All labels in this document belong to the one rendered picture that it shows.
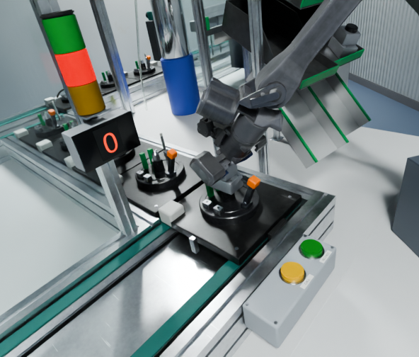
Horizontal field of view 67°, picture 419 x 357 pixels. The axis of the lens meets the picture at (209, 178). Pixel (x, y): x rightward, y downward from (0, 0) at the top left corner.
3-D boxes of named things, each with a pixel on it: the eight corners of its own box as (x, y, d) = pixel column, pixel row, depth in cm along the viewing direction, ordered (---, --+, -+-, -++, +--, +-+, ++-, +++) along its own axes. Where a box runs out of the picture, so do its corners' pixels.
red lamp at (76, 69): (102, 78, 53) (92, 47, 51) (75, 88, 50) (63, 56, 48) (87, 76, 56) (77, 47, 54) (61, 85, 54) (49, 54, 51)
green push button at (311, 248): (325, 251, 62) (326, 244, 61) (316, 264, 59) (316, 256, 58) (306, 243, 64) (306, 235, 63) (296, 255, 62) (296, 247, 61)
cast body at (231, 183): (243, 185, 71) (240, 158, 68) (231, 195, 69) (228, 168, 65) (216, 175, 77) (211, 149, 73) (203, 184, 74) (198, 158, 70)
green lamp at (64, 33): (91, 47, 51) (81, 13, 48) (62, 55, 48) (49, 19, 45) (77, 46, 54) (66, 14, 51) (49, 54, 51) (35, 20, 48)
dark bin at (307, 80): (335, 74, 77) (349, 45, 71) (299, 90, 71) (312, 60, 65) (257, 20, 88) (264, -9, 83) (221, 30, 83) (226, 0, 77)
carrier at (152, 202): (221, 173, 91) (214, 133, 85) (156, 219, 78) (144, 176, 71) (166, 154, 107) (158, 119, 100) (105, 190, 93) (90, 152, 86)
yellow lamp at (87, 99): (111, 107, 56) (102, 78, 53) (85, 117, 53) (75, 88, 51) (97, 103, 59) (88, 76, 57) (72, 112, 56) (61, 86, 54)
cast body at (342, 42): (352, 58, 84) (366, 32, 78) (338, 59, 82) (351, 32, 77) (337, 41, 88) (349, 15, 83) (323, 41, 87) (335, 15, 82)
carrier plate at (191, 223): (301, 202, 75) (301, 194, 74) (239, 266, 62) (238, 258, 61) (224, 174, 90) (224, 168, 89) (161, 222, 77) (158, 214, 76)
